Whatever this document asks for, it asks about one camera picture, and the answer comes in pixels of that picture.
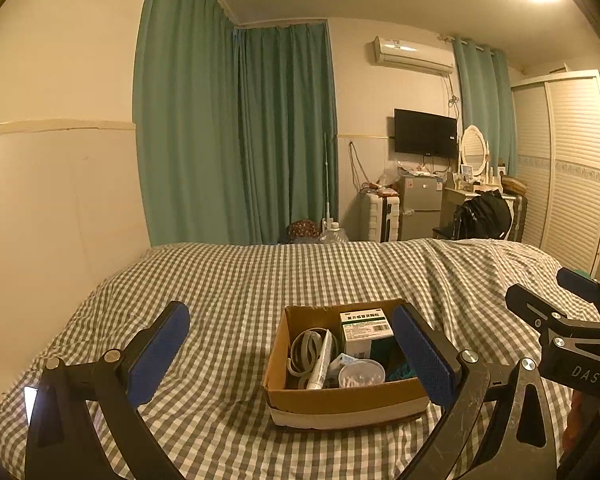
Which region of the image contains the clear cotton swab jar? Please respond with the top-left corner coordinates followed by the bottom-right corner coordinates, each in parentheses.
top-left (338, 359), bottom-right (386, 388)

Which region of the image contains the green white medicine box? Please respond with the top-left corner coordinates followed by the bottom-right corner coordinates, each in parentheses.
top-left (339, 308), bottom-right (393, 359)

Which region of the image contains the white ointment tube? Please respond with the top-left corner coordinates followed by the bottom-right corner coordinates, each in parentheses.
top-left (306, 330), bottom-right (334, 390)

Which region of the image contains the white tape roll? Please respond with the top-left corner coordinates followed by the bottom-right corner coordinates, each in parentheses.
top-left (287, 327), bottom-right (340, 378)

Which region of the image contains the smartphone with lit screen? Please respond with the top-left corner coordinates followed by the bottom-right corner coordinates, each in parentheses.
top-left (23, 386), bottom-right (38, 424)

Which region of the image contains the brown cardboard box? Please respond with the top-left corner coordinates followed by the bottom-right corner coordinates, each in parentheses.
top-left (263, 299), bottom-right (429, 430)

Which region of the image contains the black backpack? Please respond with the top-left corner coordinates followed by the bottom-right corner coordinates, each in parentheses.
top-left (452, 191), bottom-right (513, 240)

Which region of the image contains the grey checkered bed cover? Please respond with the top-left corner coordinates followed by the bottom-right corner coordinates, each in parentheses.
top-left (0, 237), bottom-right (596, 480)

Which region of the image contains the white suitcase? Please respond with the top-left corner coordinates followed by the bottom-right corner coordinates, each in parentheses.
top-left (360, 193), bottom-right (400, 243)

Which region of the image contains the clear water bottle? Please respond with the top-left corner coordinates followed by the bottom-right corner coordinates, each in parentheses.
top-left (318, 219), bottom-right (349, 244)

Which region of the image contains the silver mini fridge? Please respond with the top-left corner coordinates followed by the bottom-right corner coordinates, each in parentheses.
top-left (399, 174), bottom-right (442, 240)

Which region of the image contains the white louvered wardrobe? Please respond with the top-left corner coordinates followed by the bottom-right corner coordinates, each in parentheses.
top-left (512, 70), bottom-right (600, 275)

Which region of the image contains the dark patterned round cushion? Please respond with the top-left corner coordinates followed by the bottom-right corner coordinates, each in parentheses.
top-left (286, 219), bottom-right (321, 243)

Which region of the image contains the white oval vanity mirror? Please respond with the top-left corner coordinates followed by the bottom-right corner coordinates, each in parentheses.
top-left (460, 125), bottom-right (488, 176)

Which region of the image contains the green curtain by wardrobe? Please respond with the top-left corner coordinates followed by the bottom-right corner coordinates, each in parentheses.
top-left (452, 37), bottom-right (518, 177)

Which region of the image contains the large green curtain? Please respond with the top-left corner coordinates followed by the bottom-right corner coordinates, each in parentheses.
top-left (132, 0), bottom-right (339, 245)

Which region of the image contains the white air conditioner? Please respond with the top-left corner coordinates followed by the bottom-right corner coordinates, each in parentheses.
top-left (373, 36), bottom-right (454, 76)

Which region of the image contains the black wall television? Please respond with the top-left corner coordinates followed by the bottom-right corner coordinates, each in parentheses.
top-left (393, 108), bottom-right (458, 158)

